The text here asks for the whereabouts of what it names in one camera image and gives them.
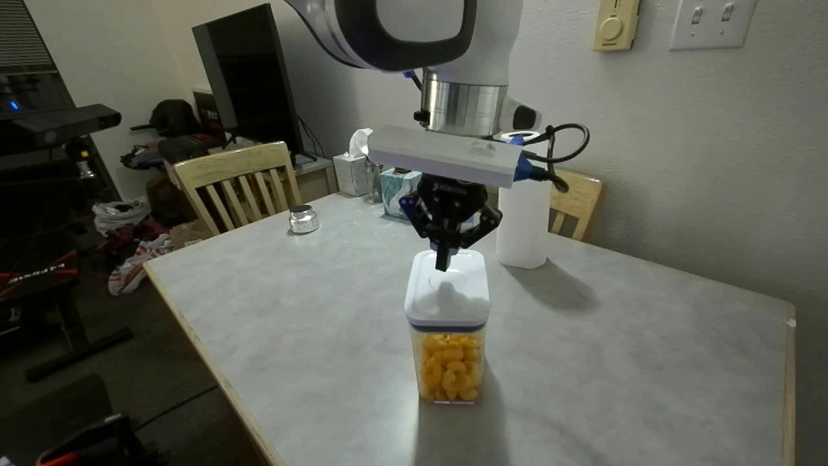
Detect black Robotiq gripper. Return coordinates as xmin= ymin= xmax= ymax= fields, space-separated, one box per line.
xmin=398 ymin=171 xmax=504 ymax=273

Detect black red bag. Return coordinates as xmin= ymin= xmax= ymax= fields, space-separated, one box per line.
xmin=33 ymin=411 xmax=150 ymax=466

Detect light wooden chair backrest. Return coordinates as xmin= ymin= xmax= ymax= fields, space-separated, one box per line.
xmin=546 ymin=165 xmax=607 ymax=242

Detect red white cloth pile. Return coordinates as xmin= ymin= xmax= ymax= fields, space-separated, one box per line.
xmin=105 ymin=218 xmax=190 ymax=299

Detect teal tissue box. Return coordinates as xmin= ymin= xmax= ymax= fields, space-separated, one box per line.
xmin=375 ymin=162 xmax=428 ymax=220

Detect slatted light wooden chair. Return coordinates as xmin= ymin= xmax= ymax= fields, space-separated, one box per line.
xmin=167 ymin=139 xmax=303 ymax=241

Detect beige wall thermostat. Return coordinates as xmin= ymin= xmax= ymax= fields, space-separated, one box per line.
xmin=590 ymin=0 xmax=645 ymax=53

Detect white light switch plate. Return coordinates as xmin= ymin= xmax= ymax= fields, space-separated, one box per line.
xmin=667 ymin=0 xmax=761 ymax=51

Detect black sensor bar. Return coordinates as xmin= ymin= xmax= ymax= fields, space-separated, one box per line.
xmin=0 ymin=101 xmax=124 ymax=150

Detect white tissue box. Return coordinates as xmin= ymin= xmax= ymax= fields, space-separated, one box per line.
xmin=332 ymin=126 xmax=381 ymax=198

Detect small glass jar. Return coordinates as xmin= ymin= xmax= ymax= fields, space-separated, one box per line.
xmin=284 ymin=203 xmax=322 ymax=238

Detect black monitor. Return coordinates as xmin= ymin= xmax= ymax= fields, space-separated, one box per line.
xmin=190 ymin=0 xmax=306 ymax=159

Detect white paper towel roll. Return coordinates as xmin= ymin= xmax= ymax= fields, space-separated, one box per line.
xmin=495 ymin=175 xmax=557 ymax=271

